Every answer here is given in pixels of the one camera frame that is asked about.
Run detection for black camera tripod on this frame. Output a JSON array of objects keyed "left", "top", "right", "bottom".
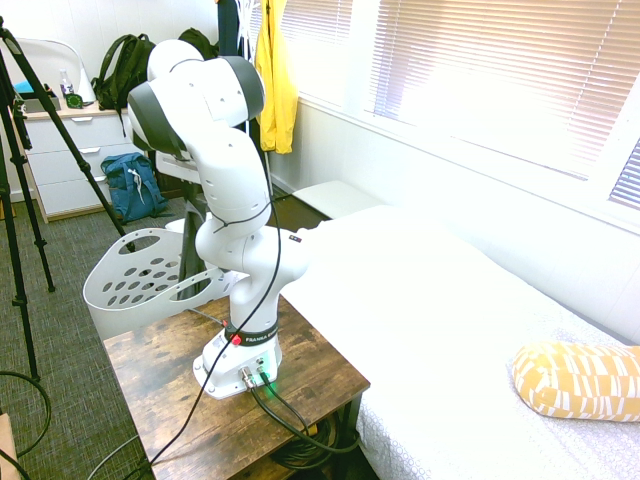
[{"left": 0, "top": 14, "right": 126, "bottom": 382}]

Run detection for long thick black base cable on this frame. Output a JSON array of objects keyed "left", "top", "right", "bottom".
[{"left": 249, "top": 384, "right": 362, "bottom": 454}]

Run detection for yellow white patterned pillow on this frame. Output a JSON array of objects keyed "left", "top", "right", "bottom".
[{"left": 510, "top": 341, "right": 640, "bottom": 424}]

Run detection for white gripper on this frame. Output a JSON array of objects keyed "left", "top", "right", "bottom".
[{"left": 154, "top": 149, "right": 200, "bottom": 203}]

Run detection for black bag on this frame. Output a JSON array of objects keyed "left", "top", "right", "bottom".
[{"left": 178, "top": 27, "right": 220, "bottom": 60}]

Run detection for brown cardboard box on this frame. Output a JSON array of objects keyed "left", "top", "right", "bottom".
[{"left": 0, "top": 412, "right": 19, "bottom": 480}]

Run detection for window blinds at frame edge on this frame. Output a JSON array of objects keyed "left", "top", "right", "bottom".
[{"left": 608, "top": 139, "right": 640, "bottom": 211}]

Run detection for dark navy hanging garment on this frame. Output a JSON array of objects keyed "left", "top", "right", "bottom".
[{"left": 217, "top": 0, "right": 252, "bottom": 151}]

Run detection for coiled cables under table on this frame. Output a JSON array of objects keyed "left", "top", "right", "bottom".
[{"left": 269, "top": 417, "right": 361, "bottom": 471}]

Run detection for white perforated laundry basket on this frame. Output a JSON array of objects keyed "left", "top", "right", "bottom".
[{"left": 82, "top": 227, "right": 236, "bottom": 342}]

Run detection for short thick black base cable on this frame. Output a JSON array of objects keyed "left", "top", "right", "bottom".
[{"left": 262, "top": 372, "right": 311, "bottom": 436}]

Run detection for large white window blinds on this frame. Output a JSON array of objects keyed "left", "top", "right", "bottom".
[{"left": 372, "top": 0, "right": 640, "bottom": 181}]

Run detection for dark green backpack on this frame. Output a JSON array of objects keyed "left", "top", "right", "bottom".
[{"left": 91, "top": 33, "right": 157, "bottom": 139}]

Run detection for blue backpack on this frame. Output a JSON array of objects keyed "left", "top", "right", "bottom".
[{"left": 100, "top": 152, "right": 169, "bottom": 224}]

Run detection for narrow white window blinds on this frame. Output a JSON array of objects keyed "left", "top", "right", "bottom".
[{"left": 279, "top": 0, "right": 354, "bottom": 109}]

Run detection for grey floor cable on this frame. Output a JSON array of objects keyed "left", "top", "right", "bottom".
[{"left": 87, "top": 432, "right": 144, "bottom": 480}]

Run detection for black floor cable loop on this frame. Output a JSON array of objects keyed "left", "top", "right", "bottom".
[{"left": 0, "top": 370, "right": 54, "bottom": 459}]

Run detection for white bed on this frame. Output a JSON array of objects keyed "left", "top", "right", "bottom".
[{"left": 164, "top": 203, "right": 640, "bottom": 480}]

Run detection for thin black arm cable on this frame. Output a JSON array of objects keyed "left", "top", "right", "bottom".
[{"left": 130, "top": 57, "right": 284, "bottom": 469}]

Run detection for grey storage box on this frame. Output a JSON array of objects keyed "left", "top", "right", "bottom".
[{"left": 23, "top": 97, "right": 62, "bottom": 115}]

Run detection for yellow jacket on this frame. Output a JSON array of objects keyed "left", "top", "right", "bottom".
[{"left": 252, "top": 0, "right": 300, "bottom": 155}]

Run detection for white arched desk lamp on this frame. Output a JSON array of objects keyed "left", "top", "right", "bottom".
[{"left": 14, "top": 38, "right": 96, "bottom": 107}]

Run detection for rustic wooden side table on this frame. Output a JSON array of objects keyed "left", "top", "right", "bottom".
[{"left": 102, "top": 294, "right": 372, "bottom": 480}]

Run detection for white drawer dresser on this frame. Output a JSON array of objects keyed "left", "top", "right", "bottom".
[{"left": 14, "top": 104, "right": 150, "bottom": 225}]

